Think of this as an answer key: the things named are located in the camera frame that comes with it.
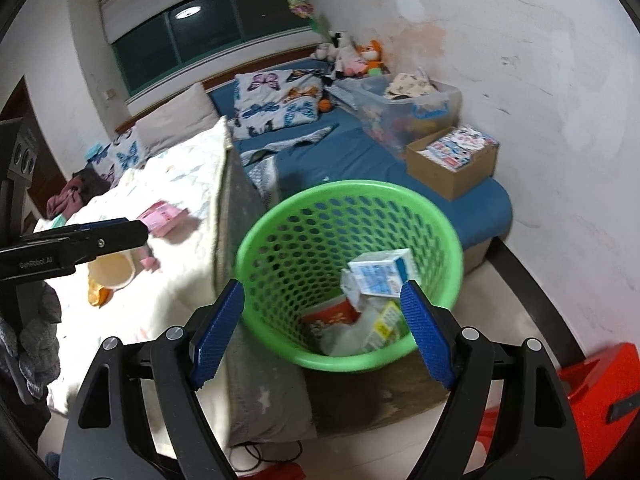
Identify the orange fox plush toy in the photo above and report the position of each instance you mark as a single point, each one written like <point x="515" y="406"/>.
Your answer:
<point x="372" y="54"/>

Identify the cow plush toy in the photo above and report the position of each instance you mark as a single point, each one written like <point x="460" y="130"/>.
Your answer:
<point x="333" y="51"/>

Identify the clear juice bottle yellow label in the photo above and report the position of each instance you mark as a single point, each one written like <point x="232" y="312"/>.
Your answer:
<point x="381" y="326"/>

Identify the cardboard box with cards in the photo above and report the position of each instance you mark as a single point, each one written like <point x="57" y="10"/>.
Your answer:
<point x="452" y="161"/>

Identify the green plastic waste basket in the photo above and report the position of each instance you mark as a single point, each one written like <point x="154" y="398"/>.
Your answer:
<point x="335" y="277"/>

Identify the left gloved hand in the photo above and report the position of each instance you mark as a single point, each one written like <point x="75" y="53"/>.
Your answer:
<point x="35" y="347"/>

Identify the pink snack wrapper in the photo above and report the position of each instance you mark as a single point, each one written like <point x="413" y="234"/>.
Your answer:
<point x="161" y="218"/>

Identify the pink torn wrapper strip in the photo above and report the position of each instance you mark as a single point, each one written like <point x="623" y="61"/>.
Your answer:
<point x="147" y="258"/>

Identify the dark clothes pile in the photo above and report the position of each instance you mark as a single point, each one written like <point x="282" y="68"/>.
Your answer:
<point x="77" y="193"/>

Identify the orange ball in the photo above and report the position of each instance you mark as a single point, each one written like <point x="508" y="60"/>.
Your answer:
<point x="324" y="105"/>

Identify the white paper cup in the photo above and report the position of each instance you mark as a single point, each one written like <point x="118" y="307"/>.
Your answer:
<point x="114" y="271"/>

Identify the hanging flower decoration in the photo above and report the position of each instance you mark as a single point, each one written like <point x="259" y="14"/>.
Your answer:
<point x="305" y="10"/>

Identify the orange yellow wrapper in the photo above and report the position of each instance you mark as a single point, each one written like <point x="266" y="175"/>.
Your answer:
<point x="98" y="295"/>

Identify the red bottom plastic cup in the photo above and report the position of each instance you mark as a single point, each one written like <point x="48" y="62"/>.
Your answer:
<point x="315" y="320"/>

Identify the clear plastic storage bin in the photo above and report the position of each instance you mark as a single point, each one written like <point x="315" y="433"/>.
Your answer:
<point x="395" y="123"/>

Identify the left butterfly pillow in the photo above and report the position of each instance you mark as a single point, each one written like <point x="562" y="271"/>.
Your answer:
<point x="126" y="152"/>

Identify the blue sofa mattress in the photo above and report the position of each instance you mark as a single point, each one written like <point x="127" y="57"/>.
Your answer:
<point x="284" y="162"/>

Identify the blue white milk carton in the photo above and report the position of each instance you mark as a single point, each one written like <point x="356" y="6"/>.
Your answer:
<point x="384" y="273"/>

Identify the dark window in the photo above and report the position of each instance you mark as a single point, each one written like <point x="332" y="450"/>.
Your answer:
<point x="194" y="29"/>

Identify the pink plush toy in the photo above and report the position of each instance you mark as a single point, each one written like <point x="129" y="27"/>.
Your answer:
<point x="354" y="67"/>

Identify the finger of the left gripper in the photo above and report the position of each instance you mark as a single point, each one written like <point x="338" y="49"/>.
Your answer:
<point x="85" y="242"/>

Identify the right butterfly pillow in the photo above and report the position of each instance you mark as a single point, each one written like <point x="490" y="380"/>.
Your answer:
<point x="275" y="99"/>

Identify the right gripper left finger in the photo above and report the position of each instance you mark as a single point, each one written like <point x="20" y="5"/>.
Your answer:
<point x="137" y="415"/>

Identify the butterfly pillow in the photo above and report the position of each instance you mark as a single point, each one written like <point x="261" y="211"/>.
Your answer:
<point x="126" y="152"/>
<point x="275" y="99"/>

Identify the grey pillow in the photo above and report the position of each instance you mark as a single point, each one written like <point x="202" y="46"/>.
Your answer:
<point x="178" y="120"/>

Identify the red plastic stool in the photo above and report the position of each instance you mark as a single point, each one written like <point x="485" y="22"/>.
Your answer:
<point x="561" y="424"/>

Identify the clear plastic bag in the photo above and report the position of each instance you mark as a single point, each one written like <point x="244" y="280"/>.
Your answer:
<point x="352" y="333"/>

